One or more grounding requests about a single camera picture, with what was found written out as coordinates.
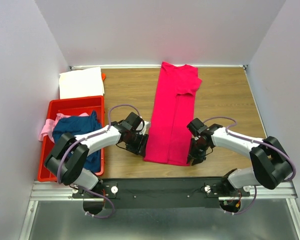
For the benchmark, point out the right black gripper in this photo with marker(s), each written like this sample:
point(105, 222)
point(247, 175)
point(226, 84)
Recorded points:
point(198, 157)

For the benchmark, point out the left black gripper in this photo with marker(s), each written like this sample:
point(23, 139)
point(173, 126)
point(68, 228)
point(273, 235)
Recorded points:
point(140, 149)

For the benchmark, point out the magenta t shirt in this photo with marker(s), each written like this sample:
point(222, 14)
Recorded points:
point(169, 139)

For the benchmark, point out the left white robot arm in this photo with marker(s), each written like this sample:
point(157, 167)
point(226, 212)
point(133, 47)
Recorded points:
point(67, 158)

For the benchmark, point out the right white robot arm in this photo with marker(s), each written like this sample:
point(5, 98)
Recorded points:
point(271, 164)

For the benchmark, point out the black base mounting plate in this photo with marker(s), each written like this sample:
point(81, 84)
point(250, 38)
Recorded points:
point(161, 193)

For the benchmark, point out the navy blue t shirt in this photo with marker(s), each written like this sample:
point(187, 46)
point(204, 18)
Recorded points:
point(80, 125)

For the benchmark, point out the red plastic bin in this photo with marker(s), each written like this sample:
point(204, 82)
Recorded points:
point(68, 107)

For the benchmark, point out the small orange object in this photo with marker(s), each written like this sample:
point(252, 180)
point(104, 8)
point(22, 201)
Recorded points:
point(103, 76)

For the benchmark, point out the folded white t shirt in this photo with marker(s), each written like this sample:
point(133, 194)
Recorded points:
point(81, 83)

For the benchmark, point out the light pink t shirt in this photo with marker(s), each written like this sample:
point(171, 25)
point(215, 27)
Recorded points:
point(46, 128)

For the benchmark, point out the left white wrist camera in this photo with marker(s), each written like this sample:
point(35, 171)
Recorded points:
point(143, 127)

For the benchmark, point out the aluminium frame rail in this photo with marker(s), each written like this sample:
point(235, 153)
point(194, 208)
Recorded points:
point(51, 191)

